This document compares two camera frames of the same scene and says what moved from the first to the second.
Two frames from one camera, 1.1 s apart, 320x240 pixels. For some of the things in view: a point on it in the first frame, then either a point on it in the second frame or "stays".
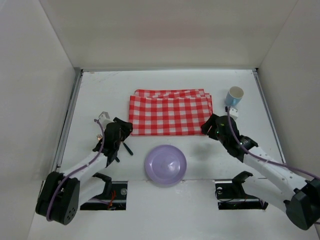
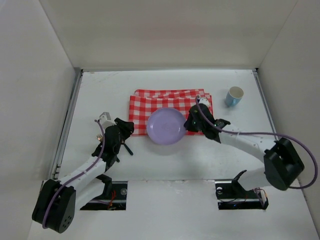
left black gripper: (121, 129) stays
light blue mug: (234, 96) stays
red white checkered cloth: (169, 112) stays
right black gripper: (211, 124) to (191, 124)
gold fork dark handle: (100, 137) stays
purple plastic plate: (166, 164) to (165, 126)
